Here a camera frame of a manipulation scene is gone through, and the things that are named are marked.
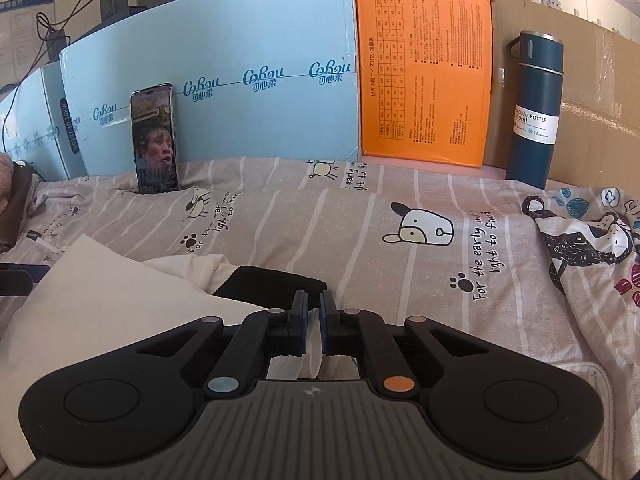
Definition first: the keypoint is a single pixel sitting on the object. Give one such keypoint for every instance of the brown folded garment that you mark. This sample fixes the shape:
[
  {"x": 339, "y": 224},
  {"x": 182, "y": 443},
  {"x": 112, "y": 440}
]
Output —
[{"x": 20, "y": 200}]

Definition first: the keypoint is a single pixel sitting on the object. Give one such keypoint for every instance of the large light blue cardboard box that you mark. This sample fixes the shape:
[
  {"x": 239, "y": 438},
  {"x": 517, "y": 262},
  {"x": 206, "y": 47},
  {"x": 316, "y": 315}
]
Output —
[{"x": 225, "y": 35}]

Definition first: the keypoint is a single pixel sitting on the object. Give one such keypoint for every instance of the large black power adapter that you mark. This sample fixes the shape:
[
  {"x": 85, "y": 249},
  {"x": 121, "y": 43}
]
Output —
[{"x": 115, "y": 2}]

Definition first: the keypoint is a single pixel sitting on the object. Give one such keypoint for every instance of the small black power adapter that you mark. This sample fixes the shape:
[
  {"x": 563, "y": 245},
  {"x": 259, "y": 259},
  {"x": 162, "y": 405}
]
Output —
[{"x": 58, "y": 44}]

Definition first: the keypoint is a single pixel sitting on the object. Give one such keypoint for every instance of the orange cardboard box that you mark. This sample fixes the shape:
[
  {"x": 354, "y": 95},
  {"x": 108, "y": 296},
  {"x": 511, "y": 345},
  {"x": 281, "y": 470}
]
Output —
[{"x": 425, "y": 35}]

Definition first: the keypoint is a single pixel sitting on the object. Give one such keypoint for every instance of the crumpled cartoon printed cloth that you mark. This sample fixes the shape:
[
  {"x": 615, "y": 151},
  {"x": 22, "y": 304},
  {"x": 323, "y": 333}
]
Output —
[{"x": 590, "y": 240}]

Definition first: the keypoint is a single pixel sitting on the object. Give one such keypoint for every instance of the brown cardboard box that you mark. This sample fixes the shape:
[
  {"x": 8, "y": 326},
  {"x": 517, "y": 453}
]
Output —
[{"x": 600, "y": 110}]

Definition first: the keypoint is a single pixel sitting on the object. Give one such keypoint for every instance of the smartphone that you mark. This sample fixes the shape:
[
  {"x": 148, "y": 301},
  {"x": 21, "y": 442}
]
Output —
[{"x": 155, "y": 150}]

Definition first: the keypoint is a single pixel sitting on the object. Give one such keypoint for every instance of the dark blue vacuum bottle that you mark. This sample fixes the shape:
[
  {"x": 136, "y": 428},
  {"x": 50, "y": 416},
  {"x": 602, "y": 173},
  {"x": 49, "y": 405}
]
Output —
[{"x": 532, "y": 160}]

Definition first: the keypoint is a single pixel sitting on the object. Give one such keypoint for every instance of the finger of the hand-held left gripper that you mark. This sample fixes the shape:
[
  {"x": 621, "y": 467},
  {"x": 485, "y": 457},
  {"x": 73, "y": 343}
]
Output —
[{"x": 30, "y": 272}]

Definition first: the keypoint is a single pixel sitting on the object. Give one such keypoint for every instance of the white t-shirt with black trim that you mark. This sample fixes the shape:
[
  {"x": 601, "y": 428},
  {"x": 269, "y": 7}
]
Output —
[{"x": 100, "y": 320}]

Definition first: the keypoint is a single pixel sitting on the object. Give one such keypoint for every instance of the small light blue cardboard box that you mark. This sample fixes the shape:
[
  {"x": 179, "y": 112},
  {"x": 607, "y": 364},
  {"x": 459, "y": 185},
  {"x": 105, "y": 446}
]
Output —
[{"x": 50, "y": 125}]

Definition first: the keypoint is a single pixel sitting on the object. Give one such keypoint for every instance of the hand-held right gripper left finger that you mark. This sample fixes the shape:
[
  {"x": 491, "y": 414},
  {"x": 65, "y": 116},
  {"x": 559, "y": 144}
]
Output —
[{"x": 300, "y": 322}]

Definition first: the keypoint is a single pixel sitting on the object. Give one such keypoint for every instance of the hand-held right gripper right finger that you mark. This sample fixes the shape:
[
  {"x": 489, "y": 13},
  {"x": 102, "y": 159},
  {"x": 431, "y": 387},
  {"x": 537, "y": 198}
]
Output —
[{"x": 327, "y": 322}]

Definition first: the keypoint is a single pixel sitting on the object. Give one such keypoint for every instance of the pink knitted sweater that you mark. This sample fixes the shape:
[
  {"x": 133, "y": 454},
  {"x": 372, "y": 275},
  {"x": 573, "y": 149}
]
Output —
[{"x": 4, "y": 180}]

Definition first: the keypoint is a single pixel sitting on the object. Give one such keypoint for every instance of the striped cartoon bed sheet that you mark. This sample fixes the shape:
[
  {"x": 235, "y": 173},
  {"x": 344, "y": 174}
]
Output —
[{"x": 350, "y": 240}]

